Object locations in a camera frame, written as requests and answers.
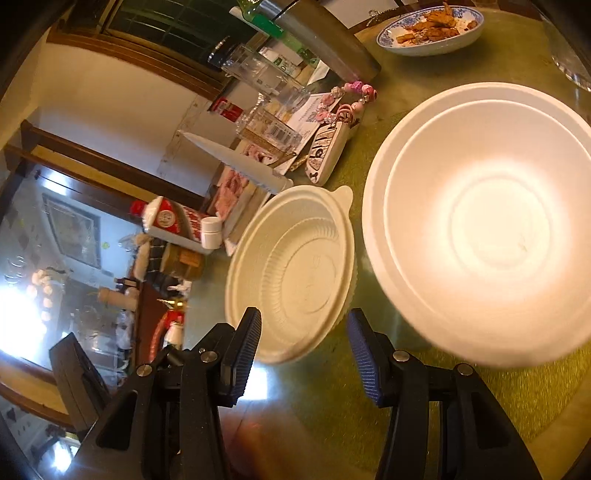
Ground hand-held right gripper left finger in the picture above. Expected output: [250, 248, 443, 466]
[76, 307, 263, 480]

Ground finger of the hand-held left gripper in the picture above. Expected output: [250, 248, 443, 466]
[48, 331, 112, 432]

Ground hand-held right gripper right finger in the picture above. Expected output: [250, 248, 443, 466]
[346, 308, 543, 480]

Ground white ribbed disposable bowl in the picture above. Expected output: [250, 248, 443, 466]
[225, 185, 356, 365]

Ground white foam bowl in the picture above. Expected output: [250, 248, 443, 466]
[362, 82, 591, 368]
[383, 98, 591, 343]

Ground white milk bottle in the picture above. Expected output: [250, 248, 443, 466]
[164, 309, 186, 349]

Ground glass turntable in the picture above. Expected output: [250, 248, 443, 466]
[185, 9, 591, 480]

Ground amber jar gold lid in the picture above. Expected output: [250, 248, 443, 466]
[161, 244, 206, 280]

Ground small white cup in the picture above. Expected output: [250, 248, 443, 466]
[201, 217, 225, 250]

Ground black fur-lined boot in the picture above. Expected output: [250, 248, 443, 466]
[134, 235, 164, 289]

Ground white liquor bottle red cap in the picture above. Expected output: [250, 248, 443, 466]
[130, 196, 208, 241]

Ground tray of raw meat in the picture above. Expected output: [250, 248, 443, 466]
[212, 143, 296, 241]

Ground clear glass cup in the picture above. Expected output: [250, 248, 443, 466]
[235, 99, 303, 153]
[222, 44, 305, 109]

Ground white paper sheets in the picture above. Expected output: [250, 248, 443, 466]
[286, 92, 333, 134]

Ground white green carton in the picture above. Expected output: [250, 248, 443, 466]
[259, 44, 319, 77]

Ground blue and white plate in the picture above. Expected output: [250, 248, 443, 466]
[375, 2, 485, 56]

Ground green plastic bottle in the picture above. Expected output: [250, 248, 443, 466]
[229, 0, 283, 37]

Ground dark lattice window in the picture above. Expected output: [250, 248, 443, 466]
[104, 0, 241, 61]

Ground fried food pieces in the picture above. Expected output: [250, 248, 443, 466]
[394, 2, 478, 44]

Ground clear glass dish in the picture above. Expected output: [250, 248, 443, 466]
[540, 9, 591, 90]

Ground pink bead charm strap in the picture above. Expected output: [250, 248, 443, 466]
[318, 80, 379, 125]

